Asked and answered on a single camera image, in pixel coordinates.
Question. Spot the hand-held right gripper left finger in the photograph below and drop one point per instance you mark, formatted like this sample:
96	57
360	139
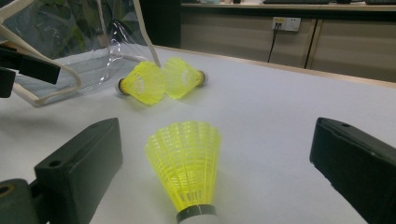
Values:
81	168

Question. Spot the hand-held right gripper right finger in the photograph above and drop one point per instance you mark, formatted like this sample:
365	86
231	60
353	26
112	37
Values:
358	165

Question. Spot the transparent bag with beige trim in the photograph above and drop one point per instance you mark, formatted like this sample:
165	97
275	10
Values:
77	65

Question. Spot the yellow shuttlecock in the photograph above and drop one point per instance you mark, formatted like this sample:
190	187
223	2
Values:
182	77
186	161
143	82

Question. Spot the white table board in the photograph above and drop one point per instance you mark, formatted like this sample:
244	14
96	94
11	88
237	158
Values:
264	109

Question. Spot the beige cabinet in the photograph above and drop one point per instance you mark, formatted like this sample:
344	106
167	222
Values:
233	37

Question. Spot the white wall socket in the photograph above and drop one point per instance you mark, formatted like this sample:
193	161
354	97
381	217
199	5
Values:
291	24

